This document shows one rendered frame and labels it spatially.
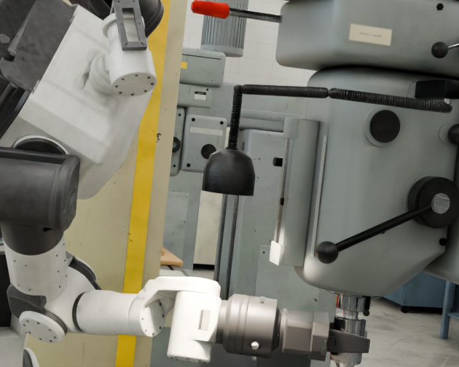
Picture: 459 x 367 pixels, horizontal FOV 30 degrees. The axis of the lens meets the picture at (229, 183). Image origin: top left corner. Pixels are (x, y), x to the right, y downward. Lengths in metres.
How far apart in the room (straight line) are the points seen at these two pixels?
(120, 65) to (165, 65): 1.71
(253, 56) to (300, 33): 9.44
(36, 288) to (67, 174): 0.24
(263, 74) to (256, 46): 0.35
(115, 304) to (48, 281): 0.11
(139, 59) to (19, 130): 0.20
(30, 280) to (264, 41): 9.50
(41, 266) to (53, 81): 0.27
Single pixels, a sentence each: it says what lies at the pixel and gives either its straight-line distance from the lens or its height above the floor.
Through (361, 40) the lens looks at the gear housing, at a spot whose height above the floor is 1.66.
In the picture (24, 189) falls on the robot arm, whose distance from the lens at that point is 1.20.
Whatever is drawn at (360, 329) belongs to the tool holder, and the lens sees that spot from 1.30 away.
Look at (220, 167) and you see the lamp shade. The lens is 1.16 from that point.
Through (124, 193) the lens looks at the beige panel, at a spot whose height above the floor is 1.29.
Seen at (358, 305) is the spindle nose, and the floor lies 1.29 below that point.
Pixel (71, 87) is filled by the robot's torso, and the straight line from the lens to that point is 1.32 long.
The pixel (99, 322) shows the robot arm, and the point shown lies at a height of 1.20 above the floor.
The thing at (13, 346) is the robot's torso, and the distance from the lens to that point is 1.66.
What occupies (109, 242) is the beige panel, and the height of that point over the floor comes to 1.12.
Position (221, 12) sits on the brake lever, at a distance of 1.31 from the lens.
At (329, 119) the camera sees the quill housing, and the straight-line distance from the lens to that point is 1.21.
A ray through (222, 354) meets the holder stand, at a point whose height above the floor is 1.09.
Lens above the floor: 1.51
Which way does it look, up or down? 3 degrees down
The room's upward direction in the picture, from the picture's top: 6 degrees clockwise
